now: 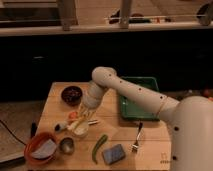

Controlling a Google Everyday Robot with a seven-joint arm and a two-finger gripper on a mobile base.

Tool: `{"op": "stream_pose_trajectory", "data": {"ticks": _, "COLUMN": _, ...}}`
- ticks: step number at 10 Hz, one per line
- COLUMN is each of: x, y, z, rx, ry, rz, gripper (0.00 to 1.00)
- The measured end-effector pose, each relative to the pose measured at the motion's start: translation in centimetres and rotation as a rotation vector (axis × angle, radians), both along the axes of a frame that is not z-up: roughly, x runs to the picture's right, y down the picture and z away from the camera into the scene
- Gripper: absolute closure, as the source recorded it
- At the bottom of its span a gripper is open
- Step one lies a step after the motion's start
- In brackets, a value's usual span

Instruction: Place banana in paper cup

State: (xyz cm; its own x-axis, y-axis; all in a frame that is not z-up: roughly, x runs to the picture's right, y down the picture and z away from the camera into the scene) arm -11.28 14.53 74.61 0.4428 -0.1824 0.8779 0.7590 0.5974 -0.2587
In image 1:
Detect blue sponge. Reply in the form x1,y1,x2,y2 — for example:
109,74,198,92
102,144,126,165

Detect yellow banana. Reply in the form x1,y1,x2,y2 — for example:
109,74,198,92
67,115,88,131

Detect green chili pepper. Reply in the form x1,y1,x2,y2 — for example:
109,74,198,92
92,134,108,164

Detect grey white toy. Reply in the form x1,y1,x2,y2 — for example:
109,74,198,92
54,122,68,132

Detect grey cloth in bowl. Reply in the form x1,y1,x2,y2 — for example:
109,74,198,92
31,139,56,159

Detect green plastic tray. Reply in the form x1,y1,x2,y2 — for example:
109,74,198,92
118,76,159,122

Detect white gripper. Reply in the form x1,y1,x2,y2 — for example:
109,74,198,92
78,81,108,120

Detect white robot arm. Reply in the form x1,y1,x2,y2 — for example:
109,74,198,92
80,66,213,171

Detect black marker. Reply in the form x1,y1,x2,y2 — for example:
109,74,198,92
30,122,37,138

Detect wooden table board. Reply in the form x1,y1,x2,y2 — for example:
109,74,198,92
41,90,171,171

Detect black cable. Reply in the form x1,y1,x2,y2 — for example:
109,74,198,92
0,119,27,146

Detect metal fork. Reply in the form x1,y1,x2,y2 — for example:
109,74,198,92
132,122,143,153

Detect dark brown bowl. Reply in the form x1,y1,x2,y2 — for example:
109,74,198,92
61,86,83,106

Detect orange bowl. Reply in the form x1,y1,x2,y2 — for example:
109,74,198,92
24,132,57,166

